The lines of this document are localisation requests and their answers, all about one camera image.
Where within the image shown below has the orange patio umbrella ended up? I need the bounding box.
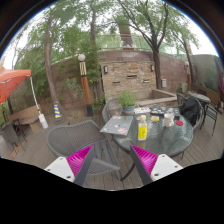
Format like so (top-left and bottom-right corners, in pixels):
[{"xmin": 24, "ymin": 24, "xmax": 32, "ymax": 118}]
[{"xmin": 0, "ymin": 66, "xmax": 49, "ymax": 130}]

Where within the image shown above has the leaning thin-trunk tree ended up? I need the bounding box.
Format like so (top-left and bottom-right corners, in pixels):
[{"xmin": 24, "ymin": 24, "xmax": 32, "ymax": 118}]
[{"xmin": 43, "ymin": 13, "xmax": 68, "ymax": 124}]

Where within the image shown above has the forked dark-trunk tree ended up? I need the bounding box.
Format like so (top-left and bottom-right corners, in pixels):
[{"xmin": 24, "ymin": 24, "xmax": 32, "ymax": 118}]
[{"xmin": 116, "ymin": 0, "xmax": 174, "ymax": 91}]

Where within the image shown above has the black laptop with stickers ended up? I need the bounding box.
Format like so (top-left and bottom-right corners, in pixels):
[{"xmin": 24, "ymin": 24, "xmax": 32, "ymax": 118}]
[{"xmin": 149, "ymin": 105, "xmax": 181, "ymax": 118}]

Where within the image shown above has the closed maroon patio umbrella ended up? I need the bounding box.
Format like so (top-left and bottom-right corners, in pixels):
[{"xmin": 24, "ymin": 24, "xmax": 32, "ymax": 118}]
[{"xmin": 214, "ymin": 58, "xmax": 224, "ymax": 104}]

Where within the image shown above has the black metal chair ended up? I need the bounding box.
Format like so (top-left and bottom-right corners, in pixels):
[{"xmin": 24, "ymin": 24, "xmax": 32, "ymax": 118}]
[{"xmin": 199, "ymin": 103, "xmax": 219, "ymax": 137}]

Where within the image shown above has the dark folding chair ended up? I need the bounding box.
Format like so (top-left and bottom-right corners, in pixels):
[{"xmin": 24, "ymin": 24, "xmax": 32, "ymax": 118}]
[{"xmin": 0, "ymin": 119, "xmax": 28, "ymax": 151}]

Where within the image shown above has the potted plant in teal pot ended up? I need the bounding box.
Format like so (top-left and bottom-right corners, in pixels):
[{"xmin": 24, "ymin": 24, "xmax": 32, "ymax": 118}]
[{"xmin": 117, "ymin": 89, "xmax": 138, "ymax": 116}]

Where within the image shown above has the round dark patio table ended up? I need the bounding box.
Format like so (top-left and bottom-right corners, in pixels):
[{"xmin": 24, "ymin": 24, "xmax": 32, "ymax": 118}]
[{"xmin": 187, "ymin": 90, "xmax": 212, "ymax": 105}]

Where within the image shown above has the yellow and blue striped cone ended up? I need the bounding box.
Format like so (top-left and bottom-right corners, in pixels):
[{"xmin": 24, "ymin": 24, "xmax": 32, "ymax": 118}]
[{"xmin": 53, "ymin": 101, "xmax": 63, "ymax": 120}]

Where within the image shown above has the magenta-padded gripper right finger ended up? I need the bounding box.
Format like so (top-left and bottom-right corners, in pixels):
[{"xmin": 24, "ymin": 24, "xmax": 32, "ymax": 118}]
[{"xmin": 129, "ymin": 144, "xmax": 184, "ymax": 186}]

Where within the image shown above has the light wooden bench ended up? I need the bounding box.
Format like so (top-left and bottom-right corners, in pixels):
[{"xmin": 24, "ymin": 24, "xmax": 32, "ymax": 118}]
[{"xmin": 9, "ymin": 104, "xmax": 43, "ymax": 134}]

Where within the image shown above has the grey laptop with stickers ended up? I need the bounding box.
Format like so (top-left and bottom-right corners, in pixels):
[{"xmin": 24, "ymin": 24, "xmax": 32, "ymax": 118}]
[{"xmin": 99, "ymin": 114, "xmax": 134, "ymax": 137}]

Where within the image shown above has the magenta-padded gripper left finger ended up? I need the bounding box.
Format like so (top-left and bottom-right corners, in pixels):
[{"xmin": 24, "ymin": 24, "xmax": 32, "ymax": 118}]
[{"xmin": 44, "ymin": 144, "xmax": 97, "ymax": 187}]

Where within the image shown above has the white sticker sheet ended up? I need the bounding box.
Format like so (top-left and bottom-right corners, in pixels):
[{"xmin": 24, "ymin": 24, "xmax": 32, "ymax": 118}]
[{"xmin": 133, "ymin": 106, "xmax": 152, "ymax": 115}]

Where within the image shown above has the wooden lamp post, globe light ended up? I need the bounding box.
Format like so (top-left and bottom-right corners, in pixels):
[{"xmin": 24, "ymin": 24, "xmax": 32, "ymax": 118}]
[{"xmin": 77, "ymin": 53, "xmax": 95, "ymax": 118}]

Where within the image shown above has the yellow drink bottle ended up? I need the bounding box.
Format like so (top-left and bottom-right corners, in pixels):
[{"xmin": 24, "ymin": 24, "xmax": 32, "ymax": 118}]
[{"xmin": 137, "ymin": 114, "xmax": 149, "ymax": 142}]

